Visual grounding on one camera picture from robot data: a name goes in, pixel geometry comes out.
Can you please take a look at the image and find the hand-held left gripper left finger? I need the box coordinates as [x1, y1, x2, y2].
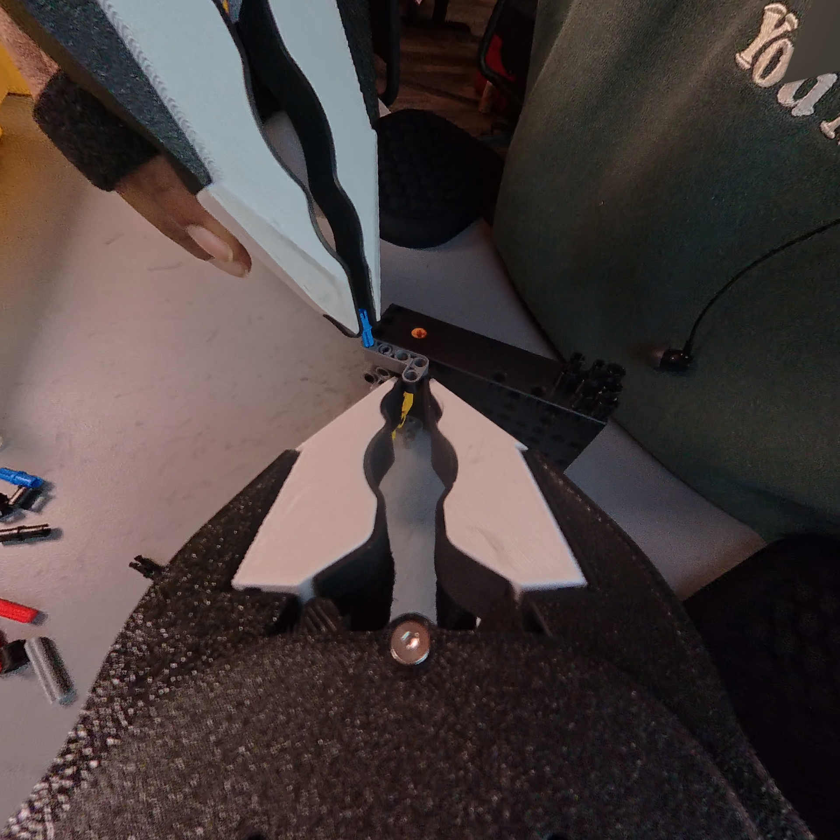
[231, 381, 413, 594]

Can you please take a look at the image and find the person's right hand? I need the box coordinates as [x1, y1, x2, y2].
[33, 73, 253, 279]

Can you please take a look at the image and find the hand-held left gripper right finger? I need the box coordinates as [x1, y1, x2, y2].
[418, 378, 589, 594]

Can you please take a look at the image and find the pile of loose lego pieces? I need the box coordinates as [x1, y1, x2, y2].
[0, 466, 165, 706]

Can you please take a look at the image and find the black lego model yellow beam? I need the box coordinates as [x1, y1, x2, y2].
[361, 305, 624, 471]

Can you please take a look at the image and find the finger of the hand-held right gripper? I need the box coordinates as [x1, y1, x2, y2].
[241, 0, 385, 349]
[99, 0, 366, 332]

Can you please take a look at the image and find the black earphone with cable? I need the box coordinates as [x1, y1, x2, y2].
[653, 217, 840, 375]

